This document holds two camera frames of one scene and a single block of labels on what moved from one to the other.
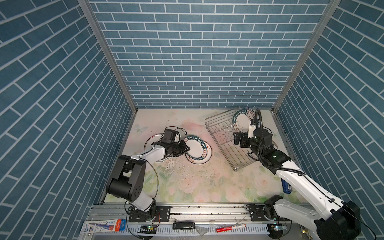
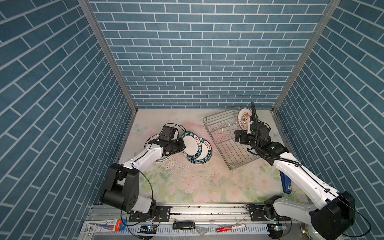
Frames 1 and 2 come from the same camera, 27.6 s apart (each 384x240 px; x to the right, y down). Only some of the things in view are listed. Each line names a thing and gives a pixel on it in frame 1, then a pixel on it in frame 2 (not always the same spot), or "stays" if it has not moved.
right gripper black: (244, 138) stays
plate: (242, 119) to (193, 144)
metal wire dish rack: (221, 126) stays
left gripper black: (183, 148) stays
